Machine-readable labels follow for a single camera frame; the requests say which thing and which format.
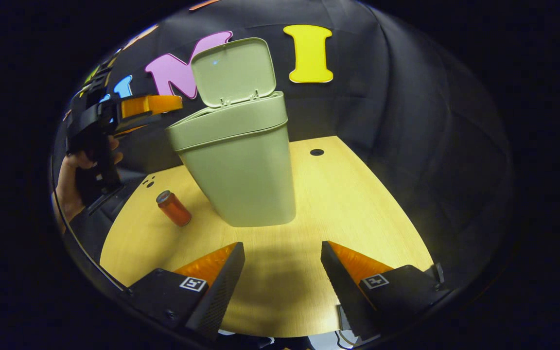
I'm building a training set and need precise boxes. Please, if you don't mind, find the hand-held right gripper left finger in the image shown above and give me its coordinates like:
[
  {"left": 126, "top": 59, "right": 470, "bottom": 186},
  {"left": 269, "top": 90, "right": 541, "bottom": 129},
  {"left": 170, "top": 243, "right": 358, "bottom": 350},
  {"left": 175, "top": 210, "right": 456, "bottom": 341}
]
[{"left": 123, "top": 242, "right": 246, "bottom": 340}]

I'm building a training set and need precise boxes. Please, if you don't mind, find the wooden desktop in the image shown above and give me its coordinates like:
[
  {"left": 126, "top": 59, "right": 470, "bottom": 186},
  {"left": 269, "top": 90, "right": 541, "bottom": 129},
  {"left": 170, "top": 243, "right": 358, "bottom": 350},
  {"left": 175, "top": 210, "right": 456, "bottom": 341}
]
[{"left": 99, "top": 136, "right": 434, "bottom": 338}]

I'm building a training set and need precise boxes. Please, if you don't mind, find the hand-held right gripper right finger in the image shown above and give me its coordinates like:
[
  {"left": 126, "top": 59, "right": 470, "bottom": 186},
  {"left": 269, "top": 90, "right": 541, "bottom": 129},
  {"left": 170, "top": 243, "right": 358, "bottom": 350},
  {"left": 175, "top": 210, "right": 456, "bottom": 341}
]
[{"left": 320, "top": 240, "right": 452, "bottom": 340}]

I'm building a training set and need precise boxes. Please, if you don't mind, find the orange pop can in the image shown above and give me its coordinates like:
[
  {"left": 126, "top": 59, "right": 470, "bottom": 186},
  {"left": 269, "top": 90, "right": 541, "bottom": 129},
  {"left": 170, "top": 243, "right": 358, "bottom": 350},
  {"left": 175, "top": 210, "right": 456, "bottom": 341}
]
[{"left": 156, "top": 190, "right": 193, "bottom": 228}]

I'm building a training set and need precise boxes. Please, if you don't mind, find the green desktop garbage bin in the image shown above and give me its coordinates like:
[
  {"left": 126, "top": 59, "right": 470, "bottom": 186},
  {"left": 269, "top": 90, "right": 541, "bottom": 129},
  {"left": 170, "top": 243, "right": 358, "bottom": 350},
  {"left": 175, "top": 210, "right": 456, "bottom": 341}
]
[{"left": 165, "top": 37, "right": 297, "bottom": 228}]

